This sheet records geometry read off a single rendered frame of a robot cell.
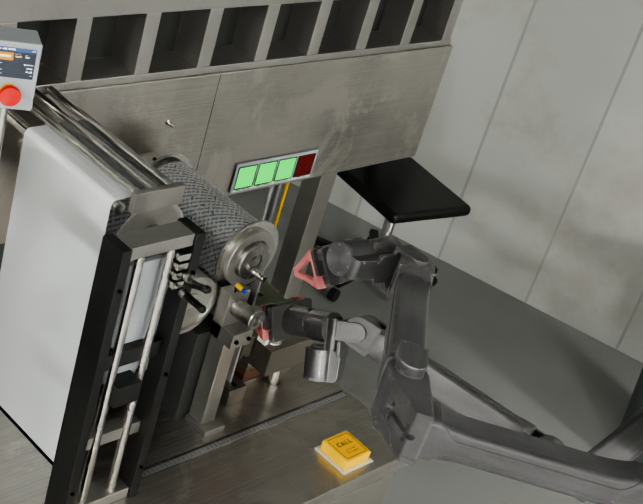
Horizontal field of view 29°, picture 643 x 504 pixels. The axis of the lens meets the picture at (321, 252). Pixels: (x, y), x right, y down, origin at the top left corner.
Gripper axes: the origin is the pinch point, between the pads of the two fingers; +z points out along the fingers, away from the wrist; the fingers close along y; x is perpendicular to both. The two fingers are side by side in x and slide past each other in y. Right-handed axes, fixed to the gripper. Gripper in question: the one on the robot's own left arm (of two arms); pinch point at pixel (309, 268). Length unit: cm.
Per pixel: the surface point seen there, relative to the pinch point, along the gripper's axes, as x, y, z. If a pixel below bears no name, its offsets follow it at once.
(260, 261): 2.7, 0.8, 13.0
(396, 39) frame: 42, 70, 28
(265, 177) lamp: 18, 35, 44
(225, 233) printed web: 9.2, -5.3, 13.3
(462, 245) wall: -22, 245, 168
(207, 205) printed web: 14.8, -3.7, 18.2
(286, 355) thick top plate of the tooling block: -17.2, 13.7, 26.8
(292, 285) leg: -10, 77, 89
